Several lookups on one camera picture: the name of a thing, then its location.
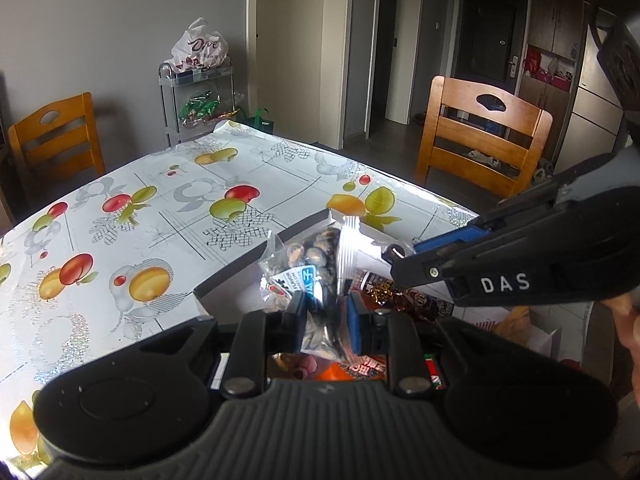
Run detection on clear melon seed packet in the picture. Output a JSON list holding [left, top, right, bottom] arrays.
[[258, 216, 360, 364]]

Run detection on metal wire shelf cart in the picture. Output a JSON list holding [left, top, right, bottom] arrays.
[[157, 58, 244, 146]]

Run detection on dark entrance door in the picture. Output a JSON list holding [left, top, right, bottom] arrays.
[[451, 0, 528, 93]]

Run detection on person's right hand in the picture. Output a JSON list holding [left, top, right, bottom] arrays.
[[602, 292, 640, 404]]

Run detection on green prawn cracker bag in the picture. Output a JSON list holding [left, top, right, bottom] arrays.
[[424, 354, 445, 390]]

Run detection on tan nut snack packet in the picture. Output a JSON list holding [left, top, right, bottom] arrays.
[[492, 306, 530, 347]]

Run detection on white plastic bag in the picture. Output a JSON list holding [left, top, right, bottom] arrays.
[[167, 18, 229, 73]]

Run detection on far wooden chair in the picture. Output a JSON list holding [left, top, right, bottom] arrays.
[[6, 92, 105, 188]]

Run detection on right wooden chair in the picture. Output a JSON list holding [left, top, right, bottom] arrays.
[[414, 75, 553, 198]]

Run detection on green candy bag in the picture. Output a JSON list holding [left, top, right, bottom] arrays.
[[178, 90, 220, 127]]

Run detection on wooden chair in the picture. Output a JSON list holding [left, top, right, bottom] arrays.
[[414, 75, 553, 198], [6, 92, 105, 188]]

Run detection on fruit pattern tablecloth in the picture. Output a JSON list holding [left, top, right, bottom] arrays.
[[1, 122, 472, 471]]

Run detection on orange snack packet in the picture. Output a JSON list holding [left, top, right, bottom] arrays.
[[316, 361, 386, 382]]

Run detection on green shopping bag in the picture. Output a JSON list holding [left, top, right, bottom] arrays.
[[238, 108, 274, 134]]

